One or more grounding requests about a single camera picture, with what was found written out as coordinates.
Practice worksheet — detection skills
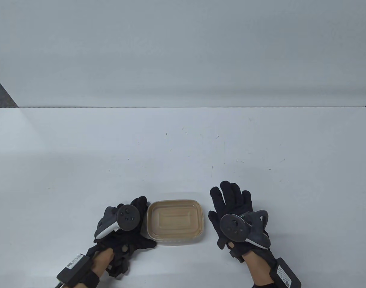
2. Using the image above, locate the person's right hand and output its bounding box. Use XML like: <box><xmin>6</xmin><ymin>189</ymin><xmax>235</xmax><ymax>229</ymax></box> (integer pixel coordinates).
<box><xmin>208</xmin><ymin>181</ymin><xmax>275</xmax><ymax>264</ymax></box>

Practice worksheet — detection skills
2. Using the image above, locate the person's left hand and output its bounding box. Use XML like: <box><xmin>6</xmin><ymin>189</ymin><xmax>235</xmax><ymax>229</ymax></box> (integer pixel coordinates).
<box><xmin>87</xmin><ymin>196</ymin><xmax>157</xmax><ymax>278</ymax></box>

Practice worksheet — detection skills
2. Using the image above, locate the brown paper takeout box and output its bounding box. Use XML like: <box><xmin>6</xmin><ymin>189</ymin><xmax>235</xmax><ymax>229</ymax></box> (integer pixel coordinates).
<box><xmin>145</xmin><ymin>199</ymin><xmax>205</xmax><ymax>246</ymax></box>

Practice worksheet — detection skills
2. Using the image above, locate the brown paper food container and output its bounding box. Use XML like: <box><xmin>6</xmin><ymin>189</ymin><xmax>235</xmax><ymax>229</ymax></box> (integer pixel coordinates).
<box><xmin>146</xmin><ymin>200</ymin><xmax>205</xmax><ymax>244</ymax></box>

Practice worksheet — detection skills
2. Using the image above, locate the person's left forearm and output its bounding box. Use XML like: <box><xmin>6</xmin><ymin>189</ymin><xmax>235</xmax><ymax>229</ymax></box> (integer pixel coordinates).
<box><xmin>58</xmin><ymin>248</ymin><xmax>115</xmax><ymax>288</ymax></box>

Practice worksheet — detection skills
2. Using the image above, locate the person's right forearm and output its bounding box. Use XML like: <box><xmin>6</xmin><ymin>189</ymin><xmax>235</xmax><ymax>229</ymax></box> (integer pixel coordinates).
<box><xmin>243</xmin><ymin>250</ymin><xmax>276</xmax><ymax>288</ymax></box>

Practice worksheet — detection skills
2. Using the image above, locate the black left wrist sensor box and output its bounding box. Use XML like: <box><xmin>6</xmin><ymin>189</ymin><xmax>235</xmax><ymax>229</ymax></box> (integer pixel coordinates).
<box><xmin>56</xmin><ymin>253</ymin><xmax>93</xmax><ymax>285</ymax></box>

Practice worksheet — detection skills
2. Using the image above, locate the black wrist sensor box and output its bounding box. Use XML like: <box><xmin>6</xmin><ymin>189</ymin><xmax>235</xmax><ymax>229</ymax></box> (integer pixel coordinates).
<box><xmin>273</xmin><ymin>256</ymin><xmax>302</xmax><ymax>288</ymax></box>
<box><xmin>56</xmin><ymin>253</ymin><xmax>93</xmax><ymax>285</ymax></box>

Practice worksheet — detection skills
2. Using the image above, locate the black right wrist sensor box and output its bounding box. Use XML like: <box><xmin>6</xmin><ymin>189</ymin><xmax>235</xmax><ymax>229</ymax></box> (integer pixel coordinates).
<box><xmin>273</xmin><ymin>256</ymin><xmax>302</xmax><ymax>288</ymax></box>

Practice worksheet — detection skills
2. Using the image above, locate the black white left hand controller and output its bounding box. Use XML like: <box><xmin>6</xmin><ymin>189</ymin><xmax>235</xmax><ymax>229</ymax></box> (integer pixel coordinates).
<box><xmin>94</xmin><ymin>204</ymin><xmax>140</xmax><ymax>239</ymax></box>

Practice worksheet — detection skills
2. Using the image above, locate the black white hand controller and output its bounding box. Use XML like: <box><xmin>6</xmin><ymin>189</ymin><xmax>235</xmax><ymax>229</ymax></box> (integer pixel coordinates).
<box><xmin>94</xmin><ymin>204</ymin><xmax>140</xmax><ymax>239</ymax></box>
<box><xmin>220</xmin><ymin>210</ymin><xmax>270</xmax><ymax>249</ymax></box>

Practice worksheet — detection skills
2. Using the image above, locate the black white right hand controller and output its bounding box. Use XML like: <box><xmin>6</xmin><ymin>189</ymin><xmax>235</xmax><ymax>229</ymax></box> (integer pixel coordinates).
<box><xmin>220</xmin><ymin>210</ymin><xmax>270</xmax><ymax>249</ymax></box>

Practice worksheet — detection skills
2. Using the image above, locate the white backdrop board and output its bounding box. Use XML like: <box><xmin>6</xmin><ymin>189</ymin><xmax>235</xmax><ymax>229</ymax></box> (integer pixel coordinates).
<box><xmin>0</xmin><ymin>0</ymin><xmax>366</xmax><ymax>108</ymax></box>

